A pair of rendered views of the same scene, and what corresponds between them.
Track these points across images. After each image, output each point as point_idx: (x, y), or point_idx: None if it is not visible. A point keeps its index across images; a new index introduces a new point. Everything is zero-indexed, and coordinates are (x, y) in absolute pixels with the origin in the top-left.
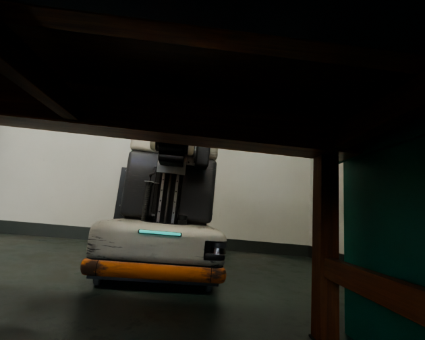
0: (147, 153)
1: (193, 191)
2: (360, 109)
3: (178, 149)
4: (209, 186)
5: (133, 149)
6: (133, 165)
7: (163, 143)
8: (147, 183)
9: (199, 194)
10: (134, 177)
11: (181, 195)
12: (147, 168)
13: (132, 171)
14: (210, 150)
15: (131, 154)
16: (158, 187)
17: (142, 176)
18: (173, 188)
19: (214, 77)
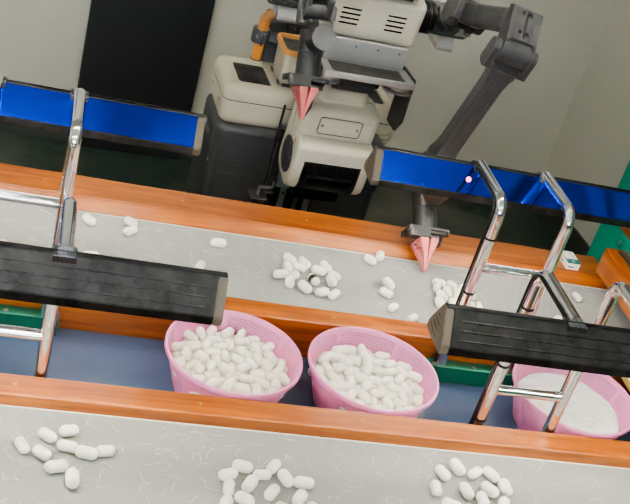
0: (253, 132)
1: (332, 204)
2: None
3: (333, 192)
4: (363, 196)
5: (227, 121)
6: (225, 154)
7: (311, 186)
8: (255, 202)
9: (342, 209)
10: (225, 176)
11: (309, 210)
12: (251, 160)
13: (222, 165)
14: (380, 130)
15: (223, 134)
16: (269, 197)
17: (239, 174)
18: (297, 205)
19: None
